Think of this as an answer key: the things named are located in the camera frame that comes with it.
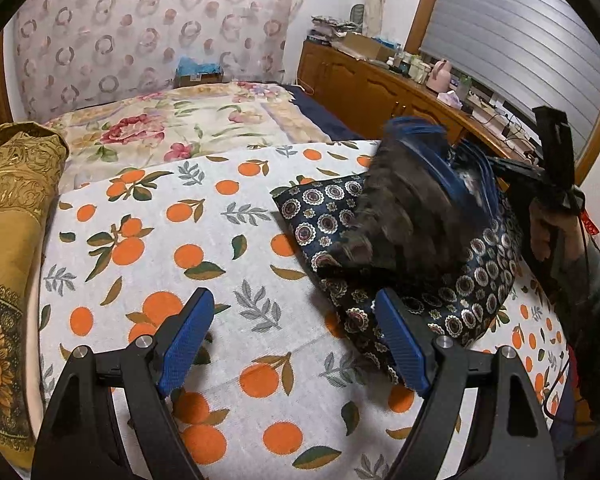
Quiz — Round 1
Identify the navy patterned satin garment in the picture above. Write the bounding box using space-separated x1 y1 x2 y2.
272 115 524 386

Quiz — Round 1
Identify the person's right hand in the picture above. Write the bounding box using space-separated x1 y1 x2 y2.
529 198 588 263

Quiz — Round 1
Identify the pink tissue pack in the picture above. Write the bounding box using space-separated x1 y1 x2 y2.
437 90 463 110

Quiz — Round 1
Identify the pink kettle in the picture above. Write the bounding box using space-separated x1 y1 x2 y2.
426 60 452 93

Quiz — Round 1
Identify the grey window blind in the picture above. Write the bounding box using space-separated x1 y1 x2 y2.
420 0 600 154

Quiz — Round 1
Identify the wooden sideboard cabinet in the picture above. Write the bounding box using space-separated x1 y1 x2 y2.
297 41 524 160

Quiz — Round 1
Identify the orange fruit print sheet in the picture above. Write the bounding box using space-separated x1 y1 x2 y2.
36 138 571 480

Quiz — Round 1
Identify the cardboard box on cabinet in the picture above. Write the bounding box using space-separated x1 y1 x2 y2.
342 32 394 62

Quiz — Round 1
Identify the navy blue blanket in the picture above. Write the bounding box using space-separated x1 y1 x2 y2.
283 84 363 141

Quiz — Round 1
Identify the stack of folded cloths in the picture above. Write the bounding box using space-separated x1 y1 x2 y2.
306 15 362 46

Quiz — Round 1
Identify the gold embroidered bolster pillow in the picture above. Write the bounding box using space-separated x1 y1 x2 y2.
0 122 69 470

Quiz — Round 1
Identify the floral quilt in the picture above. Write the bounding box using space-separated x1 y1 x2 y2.
46 81 330 193

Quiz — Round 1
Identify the blue item box behind bed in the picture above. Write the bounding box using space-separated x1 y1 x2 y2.
173 58 223 88

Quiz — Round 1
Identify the circle pattern sheer curtain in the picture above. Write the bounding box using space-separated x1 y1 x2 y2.
14 0 303 122

